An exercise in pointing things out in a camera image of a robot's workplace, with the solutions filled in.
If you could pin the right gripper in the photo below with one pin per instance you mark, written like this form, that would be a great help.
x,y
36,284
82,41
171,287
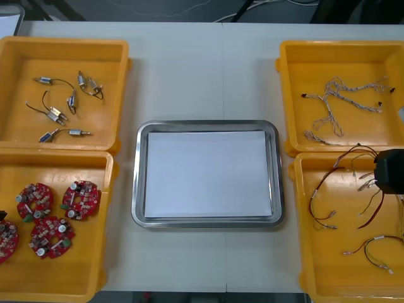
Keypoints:
x,y
389,172

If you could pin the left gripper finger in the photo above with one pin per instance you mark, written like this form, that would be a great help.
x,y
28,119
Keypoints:
x,y
2,216

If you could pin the round red circuit board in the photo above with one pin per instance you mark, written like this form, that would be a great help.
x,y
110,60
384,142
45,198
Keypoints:
x,y
8,243
88,195
39,192
47,230

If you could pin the blue label metal solenoid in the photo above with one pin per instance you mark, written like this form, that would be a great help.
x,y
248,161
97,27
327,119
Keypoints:
x,y
45,137

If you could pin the yellow-orange plastic bin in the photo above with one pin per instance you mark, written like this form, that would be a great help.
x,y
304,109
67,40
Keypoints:
x,y
331,284
47,284
104,126
296,110

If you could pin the group of metal solenoids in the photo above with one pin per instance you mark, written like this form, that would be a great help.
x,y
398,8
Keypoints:
x,y
81,79

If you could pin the steel tray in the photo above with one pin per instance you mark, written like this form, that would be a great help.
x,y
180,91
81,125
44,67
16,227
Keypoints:
x,y
221,124

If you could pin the white sheet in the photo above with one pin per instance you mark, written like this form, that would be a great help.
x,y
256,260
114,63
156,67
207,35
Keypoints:
x,y
205,173

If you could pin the grey-rimmed tray with white sheet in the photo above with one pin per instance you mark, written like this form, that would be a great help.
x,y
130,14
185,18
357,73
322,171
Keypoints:
x,y
8,23

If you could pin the black stand leg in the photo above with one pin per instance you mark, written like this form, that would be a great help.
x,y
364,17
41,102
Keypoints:
x,y
67,9
242,9

